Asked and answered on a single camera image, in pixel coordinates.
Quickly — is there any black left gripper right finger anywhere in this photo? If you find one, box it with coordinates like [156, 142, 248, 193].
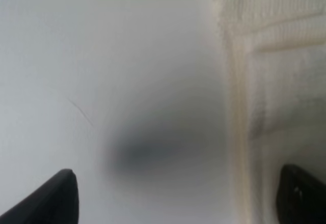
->
[276, 164, 325, 224]

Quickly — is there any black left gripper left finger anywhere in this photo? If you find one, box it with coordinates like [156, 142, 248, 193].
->
[1, 169, 79, 224]

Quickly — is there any cream white towel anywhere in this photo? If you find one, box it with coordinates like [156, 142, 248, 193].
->
[213, 0, 325, 223]

